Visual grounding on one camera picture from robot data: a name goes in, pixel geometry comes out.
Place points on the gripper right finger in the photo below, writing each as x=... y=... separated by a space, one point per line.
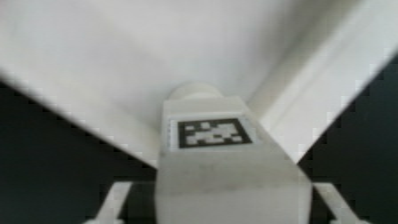
x=345 y=217

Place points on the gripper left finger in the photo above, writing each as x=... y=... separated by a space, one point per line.
x=107 y=216

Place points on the white table leg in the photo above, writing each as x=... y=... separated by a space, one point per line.
x=230 y=181

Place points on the white square tabletop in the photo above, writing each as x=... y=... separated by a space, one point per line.
x=100 y=54

